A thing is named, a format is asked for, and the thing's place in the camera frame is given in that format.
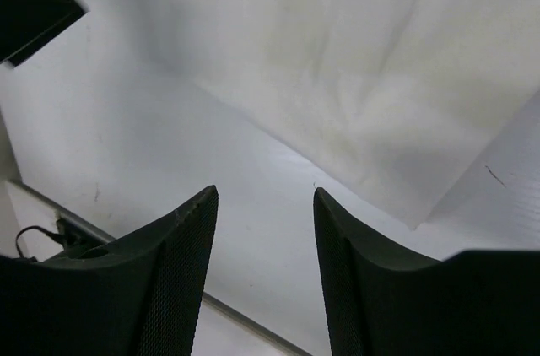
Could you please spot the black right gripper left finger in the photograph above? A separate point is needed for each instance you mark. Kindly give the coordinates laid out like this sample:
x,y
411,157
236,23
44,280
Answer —
x,y
136,295

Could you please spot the white t shirt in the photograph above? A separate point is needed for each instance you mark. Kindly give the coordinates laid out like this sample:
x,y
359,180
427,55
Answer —
x,y
393,98

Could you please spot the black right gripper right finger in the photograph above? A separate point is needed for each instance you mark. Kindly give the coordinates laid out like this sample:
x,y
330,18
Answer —
x,y
383,299

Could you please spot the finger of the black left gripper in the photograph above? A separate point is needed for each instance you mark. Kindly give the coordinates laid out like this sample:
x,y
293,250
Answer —
x,y
28,25

